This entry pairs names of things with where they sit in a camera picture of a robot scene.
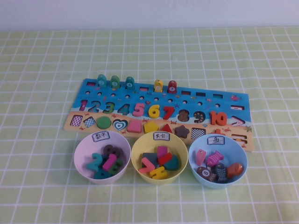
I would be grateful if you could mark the pink greater-than sign piece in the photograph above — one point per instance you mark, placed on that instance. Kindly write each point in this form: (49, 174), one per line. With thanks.
(150, 166)

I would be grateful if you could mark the yellow number six piece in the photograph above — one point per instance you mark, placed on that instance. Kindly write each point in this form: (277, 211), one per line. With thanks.
(151, 113)

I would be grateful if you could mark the pink number five piece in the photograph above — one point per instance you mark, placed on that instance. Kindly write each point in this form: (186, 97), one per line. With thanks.
(139, 105)

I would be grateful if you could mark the yellow pentagon piece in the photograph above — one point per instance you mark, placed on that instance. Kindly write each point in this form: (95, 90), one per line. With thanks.
(151, 128)

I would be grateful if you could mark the pink square piece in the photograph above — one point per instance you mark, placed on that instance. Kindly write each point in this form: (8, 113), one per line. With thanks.
(134, 126)

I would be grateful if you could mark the red triangle piece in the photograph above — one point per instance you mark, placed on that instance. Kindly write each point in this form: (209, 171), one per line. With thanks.
(167, 130)

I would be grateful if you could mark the white label on yellow bowl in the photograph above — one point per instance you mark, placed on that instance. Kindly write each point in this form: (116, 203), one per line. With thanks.
(161, 136)

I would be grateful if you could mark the yellow upright fish piece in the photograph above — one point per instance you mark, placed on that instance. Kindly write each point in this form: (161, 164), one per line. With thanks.
(158, 86)

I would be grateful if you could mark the red fish piece number seven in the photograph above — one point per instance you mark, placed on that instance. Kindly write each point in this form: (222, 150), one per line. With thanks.
(172, 87)

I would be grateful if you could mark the teal fish piece number four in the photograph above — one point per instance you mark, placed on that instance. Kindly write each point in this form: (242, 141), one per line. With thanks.
(130, 83)

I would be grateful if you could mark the yellow plastic bowl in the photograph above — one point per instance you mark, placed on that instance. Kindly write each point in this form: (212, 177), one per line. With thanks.
(140, 147)

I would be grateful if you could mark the brown star piece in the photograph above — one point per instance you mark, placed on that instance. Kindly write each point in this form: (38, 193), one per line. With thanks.
(182, 131)

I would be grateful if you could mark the magenta rectangle piece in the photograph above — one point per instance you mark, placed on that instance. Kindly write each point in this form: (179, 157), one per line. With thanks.
(162, 150)

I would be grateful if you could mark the grey-blue square piece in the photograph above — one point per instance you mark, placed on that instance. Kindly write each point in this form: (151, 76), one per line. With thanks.
(153, 157)

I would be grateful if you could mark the green upright fish piece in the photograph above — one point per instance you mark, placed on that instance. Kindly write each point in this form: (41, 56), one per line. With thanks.
(115, 81)

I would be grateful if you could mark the green circle piece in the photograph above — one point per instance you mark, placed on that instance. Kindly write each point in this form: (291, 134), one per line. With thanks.
(103, 122)

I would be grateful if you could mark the red slanted block piece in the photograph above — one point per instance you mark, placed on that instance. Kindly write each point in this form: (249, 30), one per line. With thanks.
(165, 158)

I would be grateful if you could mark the white label on pink bowl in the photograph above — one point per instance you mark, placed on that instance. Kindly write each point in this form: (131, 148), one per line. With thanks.
(101, 136)

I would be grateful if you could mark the teal heart piece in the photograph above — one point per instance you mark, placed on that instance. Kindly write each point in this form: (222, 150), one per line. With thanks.
(172, 163)

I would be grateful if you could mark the teal upright fish piece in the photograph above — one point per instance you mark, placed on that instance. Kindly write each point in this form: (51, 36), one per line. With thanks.
(101, 80)

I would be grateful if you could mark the yellow equals sign piece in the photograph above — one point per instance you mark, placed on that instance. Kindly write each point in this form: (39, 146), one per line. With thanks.
(155, 174)

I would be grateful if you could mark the orange number ten piece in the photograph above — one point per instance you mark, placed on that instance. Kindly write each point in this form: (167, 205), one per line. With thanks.
(213, 119)

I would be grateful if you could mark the magenta number one piece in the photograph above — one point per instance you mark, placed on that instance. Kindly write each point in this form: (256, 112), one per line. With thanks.
(109, 162)

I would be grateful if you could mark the colourful wooden puzzle board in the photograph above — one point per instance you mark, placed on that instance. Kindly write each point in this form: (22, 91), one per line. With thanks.
(217, 106)

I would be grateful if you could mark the pink fish piece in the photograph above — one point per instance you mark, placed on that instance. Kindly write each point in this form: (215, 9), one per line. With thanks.
(200, 157)

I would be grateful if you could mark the white label on blue bowl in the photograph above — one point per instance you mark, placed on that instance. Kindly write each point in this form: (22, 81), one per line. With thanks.
(216, 141)

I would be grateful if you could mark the orange plus sign piece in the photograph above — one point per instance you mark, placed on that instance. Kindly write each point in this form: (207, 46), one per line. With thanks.
(220, 134)

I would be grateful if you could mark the pink plastic bowl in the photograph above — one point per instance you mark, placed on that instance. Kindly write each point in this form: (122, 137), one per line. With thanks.
(81, 149)

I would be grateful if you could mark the magenta fish piece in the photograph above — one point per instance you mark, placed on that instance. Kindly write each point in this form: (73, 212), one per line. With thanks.
(213, 159)

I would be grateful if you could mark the teal number two piece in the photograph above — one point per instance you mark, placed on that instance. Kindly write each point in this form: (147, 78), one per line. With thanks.
(92, 166)

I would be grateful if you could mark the brown fish piece number eight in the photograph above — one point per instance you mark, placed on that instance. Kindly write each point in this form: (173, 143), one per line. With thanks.
(205, 173)

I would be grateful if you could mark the navy fish piece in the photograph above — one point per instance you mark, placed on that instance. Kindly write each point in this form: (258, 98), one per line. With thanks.
(220, 172)

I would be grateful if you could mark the blue plastic bowl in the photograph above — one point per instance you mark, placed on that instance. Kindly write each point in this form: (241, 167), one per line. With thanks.
(236, 154)

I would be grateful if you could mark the orange fish piece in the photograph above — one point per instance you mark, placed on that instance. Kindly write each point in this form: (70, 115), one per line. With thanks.
(234, 170)

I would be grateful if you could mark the green checked tablecloth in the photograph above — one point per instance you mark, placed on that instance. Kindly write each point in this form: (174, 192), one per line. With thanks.
(35, 198)

